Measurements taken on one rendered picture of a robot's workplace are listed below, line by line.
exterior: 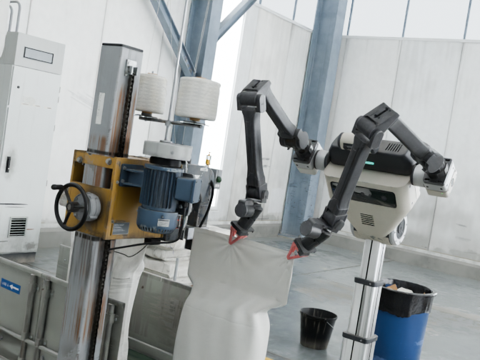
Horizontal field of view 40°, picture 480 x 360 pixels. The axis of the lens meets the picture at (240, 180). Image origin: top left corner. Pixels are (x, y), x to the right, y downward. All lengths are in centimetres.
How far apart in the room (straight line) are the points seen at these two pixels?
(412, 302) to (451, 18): 709
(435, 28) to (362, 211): 841
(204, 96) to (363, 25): 919
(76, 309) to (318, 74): 925
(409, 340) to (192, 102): 273
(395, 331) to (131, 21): 505
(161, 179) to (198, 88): 38
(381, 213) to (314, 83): 875
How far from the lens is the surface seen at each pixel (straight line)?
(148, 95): 270
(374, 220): 288
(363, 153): 228
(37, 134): 657
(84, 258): 260
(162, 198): 243
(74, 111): 761
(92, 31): 774
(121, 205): 254
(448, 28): 1105
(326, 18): 1166
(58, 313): 310
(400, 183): 271
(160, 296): 336
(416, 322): 470
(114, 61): 255
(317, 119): 1136
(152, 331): 342
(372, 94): 1126
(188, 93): 253
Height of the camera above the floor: 145
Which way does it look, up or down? 3 degrees down
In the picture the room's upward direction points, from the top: 9 degrees clockwise
